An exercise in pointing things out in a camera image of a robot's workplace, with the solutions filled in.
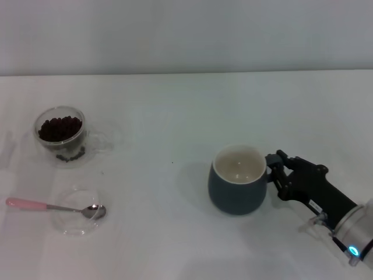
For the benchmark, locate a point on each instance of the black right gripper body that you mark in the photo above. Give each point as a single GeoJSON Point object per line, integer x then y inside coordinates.
{"type": "Point", "coordinates": [314, 186]}

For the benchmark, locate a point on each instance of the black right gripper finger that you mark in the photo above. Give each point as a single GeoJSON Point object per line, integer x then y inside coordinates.
{"type": "Point", "coordinates": [278, 176]}
{"type": "Point", "coordinates": [285, 159]}

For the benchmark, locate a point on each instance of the dark blue ceramic mug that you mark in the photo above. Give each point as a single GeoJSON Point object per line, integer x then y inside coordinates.
{"type": "Point", "coordinates": [236, 198]}

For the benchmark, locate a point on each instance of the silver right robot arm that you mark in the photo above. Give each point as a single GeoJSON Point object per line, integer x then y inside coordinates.
{"type": "Point", "coordinates": [357, 230]}

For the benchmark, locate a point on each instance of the double-walled glass cup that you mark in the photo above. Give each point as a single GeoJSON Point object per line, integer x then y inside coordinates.
{"type": "Point", "coordinates": [59, 146]}

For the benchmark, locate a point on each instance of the dark coffee beans pile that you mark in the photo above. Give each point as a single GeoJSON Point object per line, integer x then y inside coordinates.
{"type": "Point", "coordinates": [59, 128]}

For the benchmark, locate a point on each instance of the small clear glass dish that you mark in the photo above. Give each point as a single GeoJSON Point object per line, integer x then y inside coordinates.
{"type": "Point", "coordinates": [73, 226]}

